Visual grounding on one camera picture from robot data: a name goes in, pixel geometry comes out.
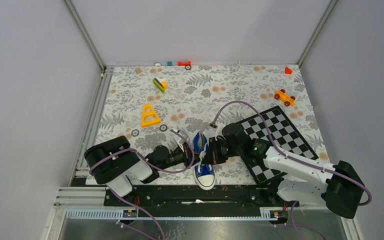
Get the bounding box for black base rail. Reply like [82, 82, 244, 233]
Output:
[103, 185, 293, 218]

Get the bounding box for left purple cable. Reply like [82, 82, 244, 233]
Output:
[88, 129, 196, 240]

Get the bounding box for yellow plastic triangle toy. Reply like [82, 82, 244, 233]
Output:
[141, 104, 161, 128]

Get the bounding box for stacked toy bricks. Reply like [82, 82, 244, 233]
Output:
[152, 77, 168, 93]

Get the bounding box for red block at wall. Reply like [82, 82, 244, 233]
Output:
[177, 61, 192, 66]

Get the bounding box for blue canvas sneaker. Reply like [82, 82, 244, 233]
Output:
[192, 131, 217, 191]

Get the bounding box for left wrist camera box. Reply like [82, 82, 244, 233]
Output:
[174, 136, 189, 152]

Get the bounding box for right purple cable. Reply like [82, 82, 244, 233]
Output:
[210, 100, 373, 240]

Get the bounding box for floral patterned mat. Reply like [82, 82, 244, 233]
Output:
[85, 64, 337, 186]

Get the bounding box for orange toy car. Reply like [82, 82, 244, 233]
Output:
[274, 88, 296, 107]

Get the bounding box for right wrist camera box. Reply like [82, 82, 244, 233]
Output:
[208, 123, 225, 138]

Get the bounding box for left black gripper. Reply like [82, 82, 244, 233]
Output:
[157, 141, 205, 171]

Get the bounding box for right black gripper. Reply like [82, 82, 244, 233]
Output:
[201, 136, 243, 165]

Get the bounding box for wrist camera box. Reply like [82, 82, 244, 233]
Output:
[208, 123, 225, 138]
[174, 136, 189, 152]

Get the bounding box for purple cable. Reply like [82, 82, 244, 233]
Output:
[210, 100, 373, 240]
[88, 129, 196, 240]

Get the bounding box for red triangular block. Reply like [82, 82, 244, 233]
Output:
[284, 66, 293, 75]

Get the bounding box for white shoelace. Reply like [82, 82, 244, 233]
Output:
[194, 144, 211, 175]

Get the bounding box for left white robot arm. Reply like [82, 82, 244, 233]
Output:
[84, 136, 205, 206]

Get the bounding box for black white chessboard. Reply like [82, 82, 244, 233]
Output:
[236, 106, 319, 187]

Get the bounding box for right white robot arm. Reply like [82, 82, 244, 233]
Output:
[200, 123, 364, 219]

